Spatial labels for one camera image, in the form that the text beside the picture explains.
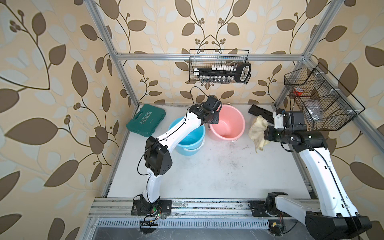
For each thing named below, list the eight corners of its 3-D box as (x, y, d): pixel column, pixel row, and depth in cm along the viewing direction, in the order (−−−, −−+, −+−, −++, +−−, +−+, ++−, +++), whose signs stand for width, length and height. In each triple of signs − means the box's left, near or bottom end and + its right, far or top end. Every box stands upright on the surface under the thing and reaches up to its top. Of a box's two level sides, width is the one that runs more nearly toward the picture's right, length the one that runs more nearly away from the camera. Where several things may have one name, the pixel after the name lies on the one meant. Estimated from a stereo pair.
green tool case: (125, 129, 106) (123, 126, 103) (146, 106, 120) (144, 103, 118) (152, 140, 100) (150, 136, 97) (170, 114, 115) (169, 110, 112)
